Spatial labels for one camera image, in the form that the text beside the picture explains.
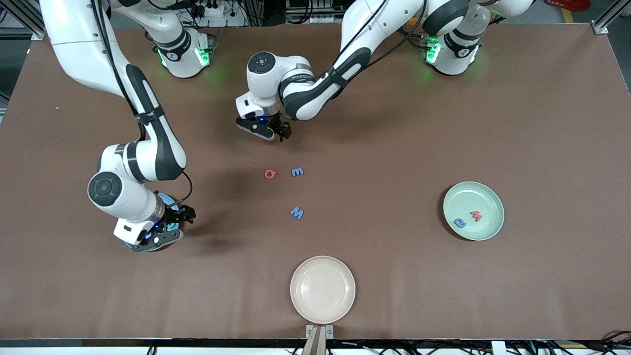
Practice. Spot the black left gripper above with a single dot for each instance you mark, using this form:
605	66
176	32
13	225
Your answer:
278	124

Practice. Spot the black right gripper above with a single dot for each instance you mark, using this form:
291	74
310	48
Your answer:
176	215

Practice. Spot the blue lowercase letter m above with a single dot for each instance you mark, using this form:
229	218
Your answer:
297	172

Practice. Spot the red uppercase letter G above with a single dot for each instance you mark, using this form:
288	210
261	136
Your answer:
266	174

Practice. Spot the blue uppercase letter M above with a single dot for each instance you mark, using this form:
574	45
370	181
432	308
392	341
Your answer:
297	212

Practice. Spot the blue lowercase letter a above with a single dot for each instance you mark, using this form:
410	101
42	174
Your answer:
456	223

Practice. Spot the red lowercase letter m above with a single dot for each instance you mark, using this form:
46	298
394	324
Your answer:
476	216

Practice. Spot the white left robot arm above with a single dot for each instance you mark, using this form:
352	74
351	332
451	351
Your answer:
374	19

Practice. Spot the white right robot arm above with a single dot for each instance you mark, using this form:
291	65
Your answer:
69	39

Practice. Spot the blue plate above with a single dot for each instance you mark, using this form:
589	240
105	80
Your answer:
166	198

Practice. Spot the beige plate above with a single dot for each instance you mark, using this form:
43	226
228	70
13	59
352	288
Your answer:
323	290

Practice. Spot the green plate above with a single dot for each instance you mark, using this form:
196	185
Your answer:
485	197

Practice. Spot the white control box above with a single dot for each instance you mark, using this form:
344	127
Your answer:
320	18

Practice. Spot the white power strip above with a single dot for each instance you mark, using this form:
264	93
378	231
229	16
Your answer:
231	19

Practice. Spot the orange snack bags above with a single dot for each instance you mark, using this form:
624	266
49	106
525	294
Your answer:
411	21

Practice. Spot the brown table mat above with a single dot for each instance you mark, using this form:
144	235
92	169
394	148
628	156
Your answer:
443	296

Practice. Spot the red shoe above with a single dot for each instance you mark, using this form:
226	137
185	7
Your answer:
567	5

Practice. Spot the silver camera mount bracket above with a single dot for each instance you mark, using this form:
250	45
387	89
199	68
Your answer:
319	331

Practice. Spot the aluminium frame profile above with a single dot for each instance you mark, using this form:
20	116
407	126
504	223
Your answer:
24	17
600	28

